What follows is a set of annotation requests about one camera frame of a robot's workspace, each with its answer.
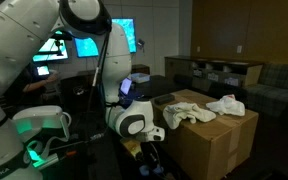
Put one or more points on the wall monitor screen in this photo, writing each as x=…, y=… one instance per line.
x=84, y=47

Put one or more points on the black rectangular case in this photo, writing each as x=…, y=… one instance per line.
x=164, y=99

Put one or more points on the dark wooden shelf unit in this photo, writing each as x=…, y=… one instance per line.
x=203, y=71

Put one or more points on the white plastic bag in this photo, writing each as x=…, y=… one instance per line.
x=227, y=105

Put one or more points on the green plaid sofa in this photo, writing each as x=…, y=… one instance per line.
x=270, y=94

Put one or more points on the white towel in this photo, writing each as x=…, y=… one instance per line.
x=174, y=114

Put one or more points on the cardboard box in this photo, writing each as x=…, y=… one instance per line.
x=207, y=151

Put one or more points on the small laptop on table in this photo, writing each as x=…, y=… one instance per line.
x=125, y=86

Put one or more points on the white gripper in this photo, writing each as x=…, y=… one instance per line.
x=143, y=152

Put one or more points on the person in black shirt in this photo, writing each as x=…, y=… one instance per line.
x=28, y=88

